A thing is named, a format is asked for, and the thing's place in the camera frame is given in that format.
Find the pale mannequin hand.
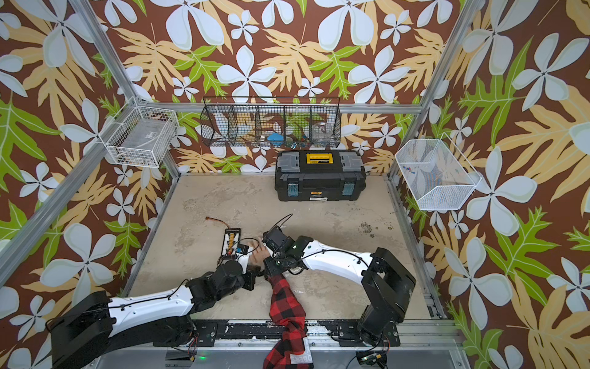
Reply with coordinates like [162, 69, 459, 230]
[247, 240, 272, 274]

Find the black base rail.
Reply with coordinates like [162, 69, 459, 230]
[179, 318, 400, 348]

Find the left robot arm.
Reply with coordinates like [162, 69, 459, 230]
[47, 261, 261, 368]

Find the black parallel charging board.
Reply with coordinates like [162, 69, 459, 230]
[205, 217, 241, 261]

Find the black wire basket rear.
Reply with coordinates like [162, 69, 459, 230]
[200, 97, 342, 149]

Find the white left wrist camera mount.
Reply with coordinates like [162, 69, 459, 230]
[235, 244, 252, 273]

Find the white wire basket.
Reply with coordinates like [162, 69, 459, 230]
[100, 98, 179, 169]
[396, 134, 482, 212]

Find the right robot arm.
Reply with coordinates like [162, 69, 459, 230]
[262, 225, 416, 345]

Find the black deli toolbox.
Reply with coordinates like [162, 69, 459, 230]
[274, 150, 367, 201]

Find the red plaid sleeve forearm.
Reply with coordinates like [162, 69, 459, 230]
[263, 276, 314, 368]

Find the white wire basket right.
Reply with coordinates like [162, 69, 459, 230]
[396, 134, 482, 212]

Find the white wire basket left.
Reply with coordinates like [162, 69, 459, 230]
[100, 98, 179, 169]

